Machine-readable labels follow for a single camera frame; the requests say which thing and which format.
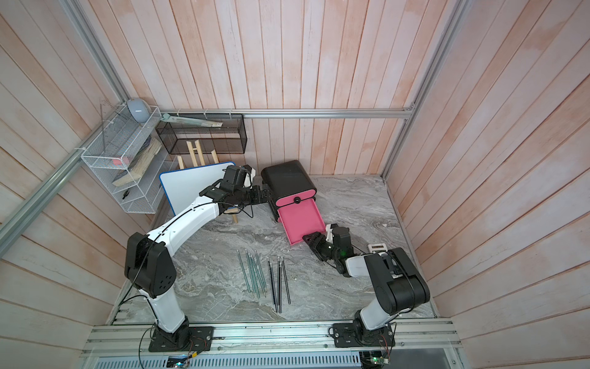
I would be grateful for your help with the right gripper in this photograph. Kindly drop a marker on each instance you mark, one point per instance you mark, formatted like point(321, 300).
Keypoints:
point(314, 242)

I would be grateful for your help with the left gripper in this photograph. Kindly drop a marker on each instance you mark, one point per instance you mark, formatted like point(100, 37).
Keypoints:
point(257, 197)

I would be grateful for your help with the black drawer cabinet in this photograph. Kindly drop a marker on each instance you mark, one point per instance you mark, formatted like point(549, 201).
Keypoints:
point(285, 179)

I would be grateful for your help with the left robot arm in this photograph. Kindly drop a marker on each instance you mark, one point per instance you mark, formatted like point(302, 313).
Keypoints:
point(149, 266)

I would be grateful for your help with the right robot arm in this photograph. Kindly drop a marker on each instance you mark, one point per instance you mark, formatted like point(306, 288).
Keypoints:
point(396, 281)

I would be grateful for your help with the white calculator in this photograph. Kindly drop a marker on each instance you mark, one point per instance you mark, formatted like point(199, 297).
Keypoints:
point(377, 248)

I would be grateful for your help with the green pencil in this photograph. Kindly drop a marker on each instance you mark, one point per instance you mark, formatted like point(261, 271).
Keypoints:
point(250, 276)
point(257, 257)
point(243, 270)
point(254, 280)
point(260, 280)

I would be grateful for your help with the book on shelf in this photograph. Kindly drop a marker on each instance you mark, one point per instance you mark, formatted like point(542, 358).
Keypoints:
point(140, 163)

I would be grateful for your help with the green white ruler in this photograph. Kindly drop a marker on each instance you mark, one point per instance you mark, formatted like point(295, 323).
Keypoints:
point(191, 121)

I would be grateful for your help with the pink eraser on shelf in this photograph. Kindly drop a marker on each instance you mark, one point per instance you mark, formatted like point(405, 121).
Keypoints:
point(121, 162)

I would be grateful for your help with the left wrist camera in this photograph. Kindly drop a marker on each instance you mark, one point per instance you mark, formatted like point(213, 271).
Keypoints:
point(237, 177)

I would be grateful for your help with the black mesh wall basket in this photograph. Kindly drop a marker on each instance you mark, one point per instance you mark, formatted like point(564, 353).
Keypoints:
point(230, 139)

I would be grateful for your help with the white board blue frame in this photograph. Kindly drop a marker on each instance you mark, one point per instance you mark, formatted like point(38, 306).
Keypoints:
point(181, 187)

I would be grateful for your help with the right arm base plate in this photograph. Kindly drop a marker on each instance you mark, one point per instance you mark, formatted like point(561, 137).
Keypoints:
point(362, 335)

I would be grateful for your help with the white wire wall shelf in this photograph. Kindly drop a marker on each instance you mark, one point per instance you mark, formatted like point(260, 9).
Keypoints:
point(127, 157)

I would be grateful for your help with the aluminium mounting rail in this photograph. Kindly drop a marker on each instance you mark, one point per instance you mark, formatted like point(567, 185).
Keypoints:
point(406, 343)

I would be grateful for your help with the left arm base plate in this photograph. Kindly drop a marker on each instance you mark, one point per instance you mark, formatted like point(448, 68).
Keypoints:
point(189, 339)

